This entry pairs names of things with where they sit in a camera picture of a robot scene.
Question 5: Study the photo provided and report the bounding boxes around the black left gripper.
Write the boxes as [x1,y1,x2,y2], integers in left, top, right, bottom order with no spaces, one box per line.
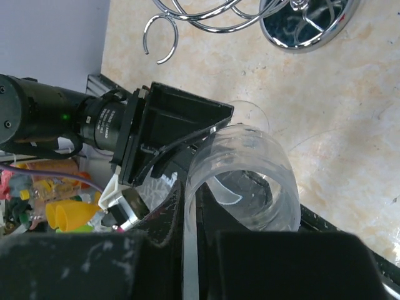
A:
[111,82,234,187]

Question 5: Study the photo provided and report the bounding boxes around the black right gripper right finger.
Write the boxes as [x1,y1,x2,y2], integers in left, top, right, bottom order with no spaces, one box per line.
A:
[196,184,399,299]

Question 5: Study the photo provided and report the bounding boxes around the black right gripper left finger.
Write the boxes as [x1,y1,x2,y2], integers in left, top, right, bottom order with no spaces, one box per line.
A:
[1,181,184,299]

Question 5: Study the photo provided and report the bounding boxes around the clear wine glass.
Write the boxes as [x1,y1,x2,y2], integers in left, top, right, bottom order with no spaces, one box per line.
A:
[184,99,301,234]

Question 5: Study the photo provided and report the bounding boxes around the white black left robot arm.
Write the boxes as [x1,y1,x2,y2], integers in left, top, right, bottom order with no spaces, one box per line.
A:
[1,75,234,187]

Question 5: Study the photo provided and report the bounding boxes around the yellow plastic cups pile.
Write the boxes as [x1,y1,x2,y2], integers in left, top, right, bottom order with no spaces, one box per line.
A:
[45,199,99,233]

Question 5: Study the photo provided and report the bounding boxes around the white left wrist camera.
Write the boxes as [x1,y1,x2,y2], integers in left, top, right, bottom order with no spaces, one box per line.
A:
[97,166,149,233]

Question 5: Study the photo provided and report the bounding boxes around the chrome wire wine glass rack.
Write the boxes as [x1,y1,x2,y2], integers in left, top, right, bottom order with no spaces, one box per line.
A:
[142,0,360,64]

